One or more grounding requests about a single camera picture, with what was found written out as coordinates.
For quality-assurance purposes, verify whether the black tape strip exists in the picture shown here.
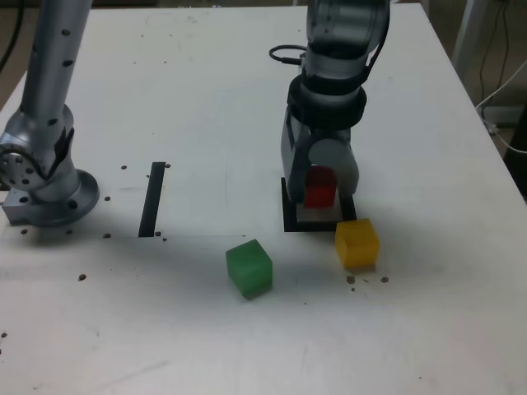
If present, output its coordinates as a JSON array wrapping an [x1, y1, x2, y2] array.
[[138, 160, 167, 239]]

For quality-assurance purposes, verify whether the white cable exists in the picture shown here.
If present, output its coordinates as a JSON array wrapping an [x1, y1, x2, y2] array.
[[475, 60, 527, 154]]

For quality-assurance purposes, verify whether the thin black cable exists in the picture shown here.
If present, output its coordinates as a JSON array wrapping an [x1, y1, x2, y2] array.
[[0, 0, 25, 71], [478, 0, 511, 106]]

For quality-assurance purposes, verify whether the black tape square outline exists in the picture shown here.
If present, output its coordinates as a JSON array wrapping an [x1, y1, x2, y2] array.
[[280, 176, 358, 234]]

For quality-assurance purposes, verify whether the green cube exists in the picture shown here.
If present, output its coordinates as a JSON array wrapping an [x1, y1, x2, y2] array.
[[225, 238, 274, 300]]

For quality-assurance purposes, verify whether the white frame post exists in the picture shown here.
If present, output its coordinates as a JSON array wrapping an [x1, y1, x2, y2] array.
[[450, 0, 487, 71]]

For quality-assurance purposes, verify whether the red cube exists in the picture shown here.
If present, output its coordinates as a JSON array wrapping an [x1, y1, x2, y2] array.
[[303, 165, 340, 209]]

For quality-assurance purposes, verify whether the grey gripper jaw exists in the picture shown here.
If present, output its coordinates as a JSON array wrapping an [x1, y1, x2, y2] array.
[[280, 109, 313, 205], [308, 128, 361, 199]]

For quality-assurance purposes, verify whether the yellow cube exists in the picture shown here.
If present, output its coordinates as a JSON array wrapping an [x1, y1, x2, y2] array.
[[333, 218, 381, 271]]

